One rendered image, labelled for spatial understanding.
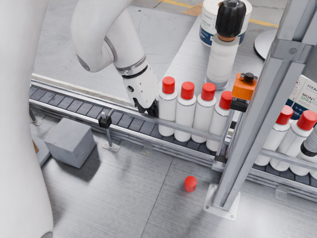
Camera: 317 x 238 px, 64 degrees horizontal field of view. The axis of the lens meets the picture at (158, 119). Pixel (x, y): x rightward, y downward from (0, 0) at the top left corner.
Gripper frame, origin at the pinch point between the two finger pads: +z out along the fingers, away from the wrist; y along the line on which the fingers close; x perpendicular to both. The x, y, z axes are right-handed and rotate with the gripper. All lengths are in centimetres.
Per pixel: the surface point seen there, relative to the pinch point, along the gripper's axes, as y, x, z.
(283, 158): -4.6, -35.3, 11.0
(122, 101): 3.3, 12.5, -1.3
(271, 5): 310, -4, 102
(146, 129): -2.3, 3.4, 5.5
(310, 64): -16.3, -39.5, -24.2
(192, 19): 81, 13, 7
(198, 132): -4.5, -14.7, 3.4
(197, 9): 263, 76, 71
